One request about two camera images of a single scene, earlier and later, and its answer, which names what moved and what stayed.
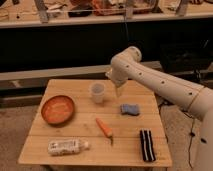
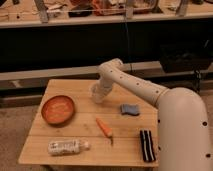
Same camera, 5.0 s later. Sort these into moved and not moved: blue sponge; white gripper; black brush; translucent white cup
Moved: white gripper
Not moved: blue sponge; black brush; translucent white cup
